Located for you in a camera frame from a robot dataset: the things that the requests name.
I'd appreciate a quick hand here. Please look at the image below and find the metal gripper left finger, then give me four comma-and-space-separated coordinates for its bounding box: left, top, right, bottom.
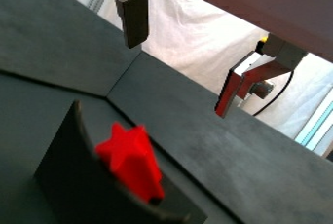
116, 0, 149, 49

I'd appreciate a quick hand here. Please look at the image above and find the black curved fixture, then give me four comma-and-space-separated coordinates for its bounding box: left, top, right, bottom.
34, 101, 208, 224

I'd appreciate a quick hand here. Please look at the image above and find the black cable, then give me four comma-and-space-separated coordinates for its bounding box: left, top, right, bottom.
252, 70, 298, 117

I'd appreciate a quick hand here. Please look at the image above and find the red star-profile bar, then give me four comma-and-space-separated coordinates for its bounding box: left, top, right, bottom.
96, 123, 165, 203

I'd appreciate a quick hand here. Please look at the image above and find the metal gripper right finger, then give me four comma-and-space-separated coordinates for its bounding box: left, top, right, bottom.
215, 34, 308, 118

